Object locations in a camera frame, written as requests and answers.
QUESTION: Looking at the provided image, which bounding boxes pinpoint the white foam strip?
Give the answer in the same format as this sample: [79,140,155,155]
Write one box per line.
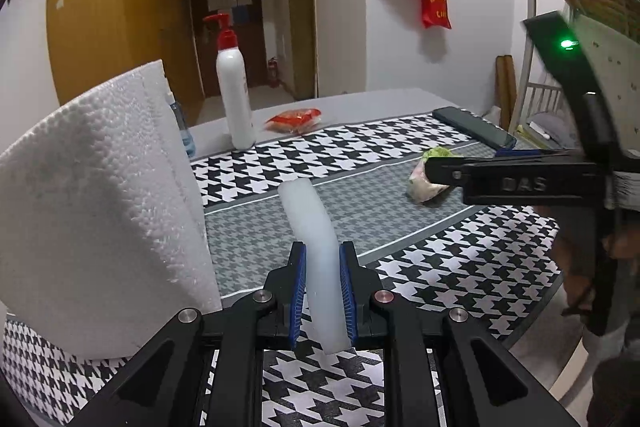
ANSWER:
[278,179,350,355]

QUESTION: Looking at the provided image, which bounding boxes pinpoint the person's right hand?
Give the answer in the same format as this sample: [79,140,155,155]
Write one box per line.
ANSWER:
[550,225,639,325]

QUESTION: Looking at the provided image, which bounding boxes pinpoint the houndstooth table mat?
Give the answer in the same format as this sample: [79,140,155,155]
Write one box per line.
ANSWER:
[1,114,561,426]

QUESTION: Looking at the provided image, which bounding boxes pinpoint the green patterned cloth pouch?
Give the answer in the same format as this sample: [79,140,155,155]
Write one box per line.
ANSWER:
[407,146,454,204]

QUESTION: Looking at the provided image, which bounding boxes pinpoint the black smartphone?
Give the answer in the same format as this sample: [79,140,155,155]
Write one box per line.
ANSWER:
[432,106,516,150]

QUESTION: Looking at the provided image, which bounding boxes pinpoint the red snack packet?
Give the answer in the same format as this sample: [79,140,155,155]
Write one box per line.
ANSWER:
[265,107,322,134]

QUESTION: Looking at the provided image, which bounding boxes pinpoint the blue spray bottle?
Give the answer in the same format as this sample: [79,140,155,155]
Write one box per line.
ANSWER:
[166,91,196,158]

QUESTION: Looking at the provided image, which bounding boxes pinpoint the white styrofoam box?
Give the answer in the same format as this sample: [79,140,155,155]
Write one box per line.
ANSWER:
[1,61,221,359]

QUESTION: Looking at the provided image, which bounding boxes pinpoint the red fire extinguisher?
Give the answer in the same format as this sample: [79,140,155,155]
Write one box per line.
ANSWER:
[267,57,280,88]

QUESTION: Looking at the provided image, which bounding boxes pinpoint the white red pump bottle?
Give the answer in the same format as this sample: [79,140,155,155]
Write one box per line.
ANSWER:
[203,12,256,150]

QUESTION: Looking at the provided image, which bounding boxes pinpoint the metal bunk bed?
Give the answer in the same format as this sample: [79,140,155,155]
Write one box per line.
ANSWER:
[509,0,639,157]

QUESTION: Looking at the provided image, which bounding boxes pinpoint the dark brown entrance door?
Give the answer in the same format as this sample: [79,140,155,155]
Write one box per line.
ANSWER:
[191,0,268,98]

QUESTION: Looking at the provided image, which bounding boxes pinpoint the wooden boards against wall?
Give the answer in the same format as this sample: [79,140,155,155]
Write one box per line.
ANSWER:
[495,55,516,130]

